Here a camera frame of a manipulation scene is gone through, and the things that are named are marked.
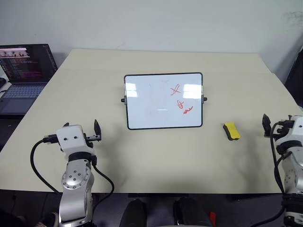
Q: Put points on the small black-framed whiteboard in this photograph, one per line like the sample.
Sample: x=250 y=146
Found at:
x=163 y=101

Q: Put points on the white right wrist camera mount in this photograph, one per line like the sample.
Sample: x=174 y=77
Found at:
x=297 y=127

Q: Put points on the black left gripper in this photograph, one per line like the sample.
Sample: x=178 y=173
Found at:
x=91 y=137

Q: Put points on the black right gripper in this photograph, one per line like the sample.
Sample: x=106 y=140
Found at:
x=284 y=126

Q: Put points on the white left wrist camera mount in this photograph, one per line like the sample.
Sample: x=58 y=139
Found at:
x=71 y=138

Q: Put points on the open grey laptop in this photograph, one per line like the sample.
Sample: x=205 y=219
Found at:
x=22 y=78

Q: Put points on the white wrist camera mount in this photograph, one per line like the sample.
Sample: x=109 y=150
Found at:
x=297 y=127
x=71 y=138

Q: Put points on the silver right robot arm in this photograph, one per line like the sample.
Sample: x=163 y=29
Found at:
x=292 y=165

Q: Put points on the small red object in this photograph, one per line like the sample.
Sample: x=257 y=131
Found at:
x=212 y=217

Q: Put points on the yellow and black eraser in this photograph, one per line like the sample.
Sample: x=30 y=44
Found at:
x=232 y=131

